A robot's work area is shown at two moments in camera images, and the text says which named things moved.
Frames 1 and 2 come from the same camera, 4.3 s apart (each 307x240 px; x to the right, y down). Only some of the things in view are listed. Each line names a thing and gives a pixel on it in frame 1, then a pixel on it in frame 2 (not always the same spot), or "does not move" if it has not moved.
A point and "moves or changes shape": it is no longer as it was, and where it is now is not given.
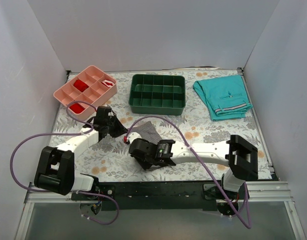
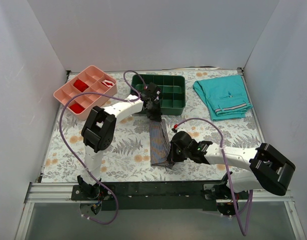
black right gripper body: (142, 161) → (172, 153)
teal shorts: (226, 98) does not move
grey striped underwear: (147, 131) moves or changes shape
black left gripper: (113, 126) → (154, 114)
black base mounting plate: (159, 194) does not move
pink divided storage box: (93, 86) does not move
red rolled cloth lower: (77, 108) does not move
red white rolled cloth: (107, 83) does not move
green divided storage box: (157, 94) does not move
